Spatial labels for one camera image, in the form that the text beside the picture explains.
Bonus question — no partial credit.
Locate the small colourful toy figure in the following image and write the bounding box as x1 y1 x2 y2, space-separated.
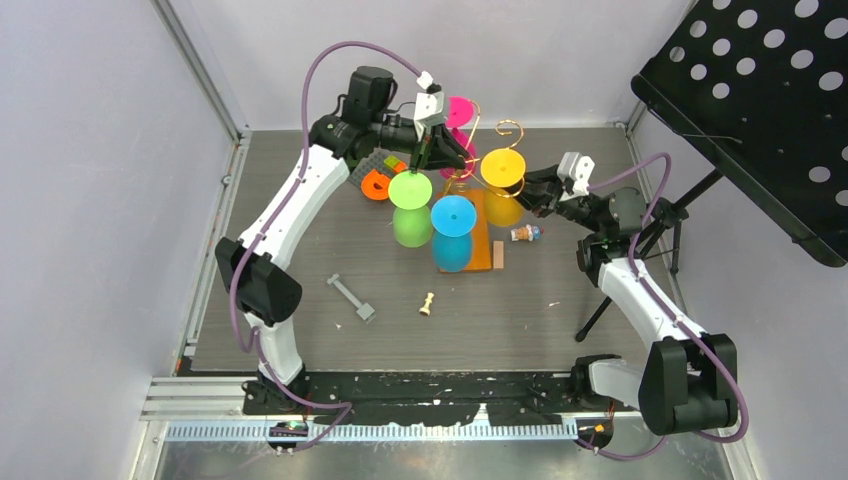
510 224 544 242

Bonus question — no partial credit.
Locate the grey metal T-shaped part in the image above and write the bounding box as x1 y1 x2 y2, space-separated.
327 274 376 323

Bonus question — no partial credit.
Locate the orange plastic U-shaped toy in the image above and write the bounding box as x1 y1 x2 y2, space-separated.
360 169 393 202

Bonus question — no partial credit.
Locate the blue plastic wine glass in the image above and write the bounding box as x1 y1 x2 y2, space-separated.
431 195 477 272

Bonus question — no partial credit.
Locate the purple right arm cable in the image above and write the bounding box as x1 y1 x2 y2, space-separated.
574 152 751 461

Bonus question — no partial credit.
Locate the green plastic wine glass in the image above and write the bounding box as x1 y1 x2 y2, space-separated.
388 171 433 248

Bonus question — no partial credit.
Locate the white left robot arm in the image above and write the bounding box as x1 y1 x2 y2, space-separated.
215 66 469 414

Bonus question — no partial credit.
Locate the black music stand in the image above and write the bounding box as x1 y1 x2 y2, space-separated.
574 0 848 344

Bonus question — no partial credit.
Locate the grey lego plate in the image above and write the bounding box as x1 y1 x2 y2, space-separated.
348 150 396 187

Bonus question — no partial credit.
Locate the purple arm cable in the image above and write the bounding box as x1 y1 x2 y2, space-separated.
227 40 432 445
574 152 751 461

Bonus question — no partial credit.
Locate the pink plastic wine glass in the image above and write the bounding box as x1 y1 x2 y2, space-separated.
439 96 477 180

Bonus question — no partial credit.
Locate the yellow plastic wine glass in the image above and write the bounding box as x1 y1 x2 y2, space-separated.
481 148 526 227

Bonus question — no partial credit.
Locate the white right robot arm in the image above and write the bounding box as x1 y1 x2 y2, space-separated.
517 166 750 443

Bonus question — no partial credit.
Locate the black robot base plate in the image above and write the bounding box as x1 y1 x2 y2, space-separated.
241 371 614 427

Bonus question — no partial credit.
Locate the white chess piece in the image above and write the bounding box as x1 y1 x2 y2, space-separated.
419 292 435 316

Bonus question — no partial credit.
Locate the green lego brick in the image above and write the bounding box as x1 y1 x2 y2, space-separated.
384 155 407 174

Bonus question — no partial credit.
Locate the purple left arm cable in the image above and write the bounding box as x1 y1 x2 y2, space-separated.
227 40 432 445

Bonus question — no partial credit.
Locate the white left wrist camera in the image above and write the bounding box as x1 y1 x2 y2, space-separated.
413 71 449 141

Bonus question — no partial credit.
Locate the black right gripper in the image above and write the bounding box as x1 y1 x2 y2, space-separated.
497 164 605 237

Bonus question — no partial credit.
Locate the small wooden block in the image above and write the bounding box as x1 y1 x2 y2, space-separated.
492 241 505 270

